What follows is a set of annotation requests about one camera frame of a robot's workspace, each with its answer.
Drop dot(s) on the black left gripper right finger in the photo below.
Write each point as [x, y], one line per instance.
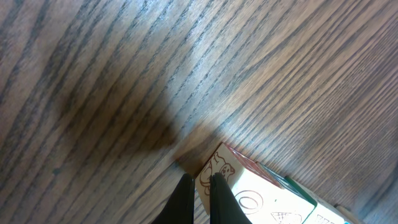
[224, 208]

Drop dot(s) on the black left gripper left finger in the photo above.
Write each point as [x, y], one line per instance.
[180, 205]

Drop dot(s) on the white block green side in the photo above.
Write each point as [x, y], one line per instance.
[262, 198]

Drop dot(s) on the white block red side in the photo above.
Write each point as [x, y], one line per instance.
[322, 213]

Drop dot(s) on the white letter W block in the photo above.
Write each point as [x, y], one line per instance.
[348, 216]

